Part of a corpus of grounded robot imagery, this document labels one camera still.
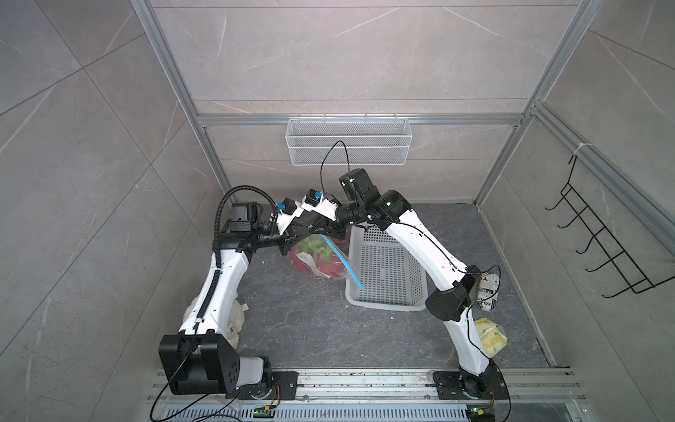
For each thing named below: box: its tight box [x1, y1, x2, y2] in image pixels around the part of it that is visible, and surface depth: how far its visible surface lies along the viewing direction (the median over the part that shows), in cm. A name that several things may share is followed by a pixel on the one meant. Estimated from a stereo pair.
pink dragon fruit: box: [290, 236, 346, 279], surface depth 83 cm
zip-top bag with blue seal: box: [287, 232, 366, 291], surface depth 83 cm
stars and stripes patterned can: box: [475, 272, 501, 313], surface depth 91 cm
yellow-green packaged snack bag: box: [473, 317, 509, 358], surface depth 81 cm
